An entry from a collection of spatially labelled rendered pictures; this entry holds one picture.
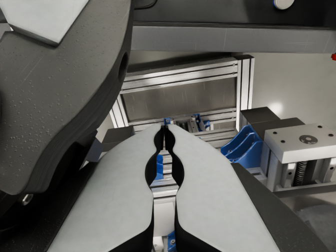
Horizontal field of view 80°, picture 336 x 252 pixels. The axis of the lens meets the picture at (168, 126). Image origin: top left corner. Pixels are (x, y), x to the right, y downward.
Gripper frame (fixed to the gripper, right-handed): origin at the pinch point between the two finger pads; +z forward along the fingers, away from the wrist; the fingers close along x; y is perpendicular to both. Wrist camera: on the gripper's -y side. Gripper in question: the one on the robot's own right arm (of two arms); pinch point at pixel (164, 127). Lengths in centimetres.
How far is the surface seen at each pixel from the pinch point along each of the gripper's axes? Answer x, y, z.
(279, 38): 19.9, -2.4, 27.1
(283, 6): 24.6, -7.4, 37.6
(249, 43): 14.8, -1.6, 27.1
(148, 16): -3.4, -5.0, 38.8
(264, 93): 71, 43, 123
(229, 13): 13.9, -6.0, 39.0
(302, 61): 90, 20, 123
